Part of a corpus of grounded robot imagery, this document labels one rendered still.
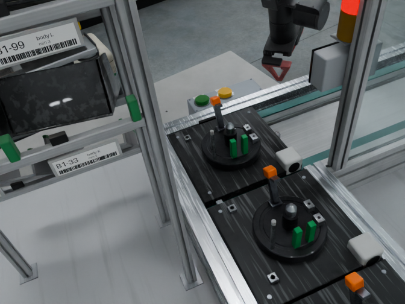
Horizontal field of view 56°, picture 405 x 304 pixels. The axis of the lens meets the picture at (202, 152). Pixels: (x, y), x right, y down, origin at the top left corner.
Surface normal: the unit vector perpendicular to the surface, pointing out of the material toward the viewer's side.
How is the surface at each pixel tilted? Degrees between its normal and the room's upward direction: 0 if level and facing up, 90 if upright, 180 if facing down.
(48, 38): 90
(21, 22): 90
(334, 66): 90
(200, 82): 0
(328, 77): 90
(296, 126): 0
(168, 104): 0
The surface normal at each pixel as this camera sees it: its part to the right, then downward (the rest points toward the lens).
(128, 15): 0.39, 0.62
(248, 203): -0.09, -0.70
